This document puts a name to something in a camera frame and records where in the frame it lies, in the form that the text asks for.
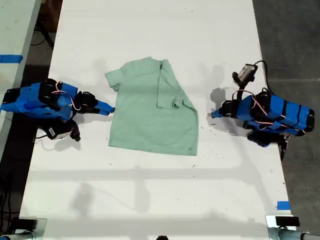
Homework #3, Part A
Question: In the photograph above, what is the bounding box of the pale green t-shirt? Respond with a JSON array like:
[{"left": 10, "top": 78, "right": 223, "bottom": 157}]
[{"left": 104, "top": 56, "right": 200, "bottom": 157}]

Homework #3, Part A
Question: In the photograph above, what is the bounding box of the long blue tape strip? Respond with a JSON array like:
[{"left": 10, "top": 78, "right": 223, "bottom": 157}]
[{"left": 0, "top": 54, "right": 24, "bottom": 64}]

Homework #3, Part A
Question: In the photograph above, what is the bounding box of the white side table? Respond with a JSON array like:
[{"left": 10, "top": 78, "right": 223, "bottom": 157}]
[{"left": 0, "top": 0, "right": 43, "bottom": 157}]

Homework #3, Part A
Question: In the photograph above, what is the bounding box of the short blue tape strip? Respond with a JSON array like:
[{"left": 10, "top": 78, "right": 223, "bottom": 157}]
[{"left": 276, "top": 200, "right": 292, "bottom": 211}]

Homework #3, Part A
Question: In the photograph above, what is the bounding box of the metal table clamp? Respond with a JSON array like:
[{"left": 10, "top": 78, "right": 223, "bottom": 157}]
[
  {"left": 18, "top": 217, "right": 48, "bottom": 236},
  {"left": 265, "top": 214, "right": 301, "bottom": 231}
]

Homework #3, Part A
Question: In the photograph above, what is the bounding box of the grey metal pipe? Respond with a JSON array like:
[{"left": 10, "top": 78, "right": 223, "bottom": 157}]
[
  {"left": 0, "top": 230, "right": 36, "bottom": 240},
  {"left": 268, "top": 226, "right": 311, "bottom": 240}
]

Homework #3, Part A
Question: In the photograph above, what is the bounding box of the black camera stalk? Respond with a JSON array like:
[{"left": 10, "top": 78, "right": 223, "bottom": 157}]
[
  {"left": 66, "top": 119, "right": 82, "bottom": 143},
  {"left": 232, "top": 80, "right": 251, "bottom": 101}
]

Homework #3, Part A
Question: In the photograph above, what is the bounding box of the black camera box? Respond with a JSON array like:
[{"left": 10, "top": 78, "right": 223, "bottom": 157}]
[
  {"left": 46, "top": 124, "right": 73, "bottom": 141},
  {"left": 232, "top": 63, "right": 259, "bottom": 84}
]

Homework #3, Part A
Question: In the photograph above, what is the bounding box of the black camera cable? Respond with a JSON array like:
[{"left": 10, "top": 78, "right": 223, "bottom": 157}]
[
  {"left": 34, "top": 126, "right": 52, "bottom": 141},
  {"left": 254, "top": 59, "right": 270, "bottom": 94}
]

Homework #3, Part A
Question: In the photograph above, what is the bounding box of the black floor cable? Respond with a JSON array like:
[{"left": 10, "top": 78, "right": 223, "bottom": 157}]
[{"left": 29, "top": 30, "right": 55, "bottom": 50}]

